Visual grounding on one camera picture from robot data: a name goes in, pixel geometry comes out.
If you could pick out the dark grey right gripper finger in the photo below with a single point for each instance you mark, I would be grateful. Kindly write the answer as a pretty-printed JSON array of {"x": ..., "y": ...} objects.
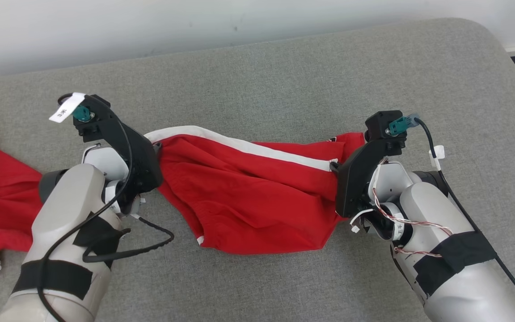
[{"x": 334, "y": 167}]

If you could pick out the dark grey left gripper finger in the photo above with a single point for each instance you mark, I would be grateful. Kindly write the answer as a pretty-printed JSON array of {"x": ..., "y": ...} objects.
[{"x": 156, "y": 146}]

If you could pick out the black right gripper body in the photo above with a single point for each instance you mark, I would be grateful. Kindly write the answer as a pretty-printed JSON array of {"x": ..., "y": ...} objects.
[{"x": 353, "y": 188}]

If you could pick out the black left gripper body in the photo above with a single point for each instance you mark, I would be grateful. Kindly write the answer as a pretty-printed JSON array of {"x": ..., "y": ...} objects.
[{"x": 143, "y": 165}]

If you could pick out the red shorts with white stripe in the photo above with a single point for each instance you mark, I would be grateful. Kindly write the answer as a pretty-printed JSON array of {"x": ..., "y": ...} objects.
[{"x": 248, "y": 201}]

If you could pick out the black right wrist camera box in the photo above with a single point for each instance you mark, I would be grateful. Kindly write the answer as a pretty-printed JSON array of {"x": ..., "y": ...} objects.
[{"x": 380, "y": 125}]

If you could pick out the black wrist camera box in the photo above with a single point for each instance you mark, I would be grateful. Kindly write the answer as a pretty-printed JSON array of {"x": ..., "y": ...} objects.
[
  {"x": 380, "y": 125},
  {"x": 99, "y": 107}
]

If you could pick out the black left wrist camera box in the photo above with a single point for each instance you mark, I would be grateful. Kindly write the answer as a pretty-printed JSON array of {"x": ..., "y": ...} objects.
[{"x": 99, "y": 107}]

